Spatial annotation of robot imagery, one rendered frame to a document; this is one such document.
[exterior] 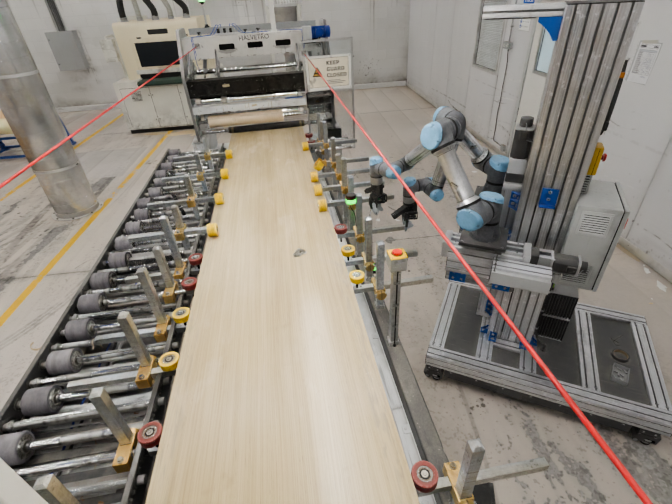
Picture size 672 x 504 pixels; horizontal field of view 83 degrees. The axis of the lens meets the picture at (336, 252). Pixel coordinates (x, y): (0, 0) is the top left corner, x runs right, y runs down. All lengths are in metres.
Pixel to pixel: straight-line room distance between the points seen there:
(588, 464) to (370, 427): 1.50
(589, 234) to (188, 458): 1.94
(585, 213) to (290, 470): 1.68
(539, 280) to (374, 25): 9.45
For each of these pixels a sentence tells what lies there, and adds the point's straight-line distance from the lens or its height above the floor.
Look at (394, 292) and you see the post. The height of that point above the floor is 1.03.
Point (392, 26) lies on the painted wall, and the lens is 10.99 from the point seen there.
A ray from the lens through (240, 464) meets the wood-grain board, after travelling 1.40.
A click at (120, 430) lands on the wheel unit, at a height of 0.91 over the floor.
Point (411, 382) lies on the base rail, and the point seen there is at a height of 0.70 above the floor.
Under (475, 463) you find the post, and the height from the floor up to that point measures 1.04.
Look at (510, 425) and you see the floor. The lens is 2.60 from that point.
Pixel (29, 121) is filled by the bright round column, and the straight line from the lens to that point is 5.37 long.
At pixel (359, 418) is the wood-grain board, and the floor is 0.90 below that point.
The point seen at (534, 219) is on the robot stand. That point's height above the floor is 1.10.
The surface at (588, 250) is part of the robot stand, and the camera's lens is 2.24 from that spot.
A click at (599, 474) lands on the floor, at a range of 2.63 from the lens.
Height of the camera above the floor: 2.10
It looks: 34 degrees down
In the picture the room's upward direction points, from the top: 4 degrees counter-clockwise
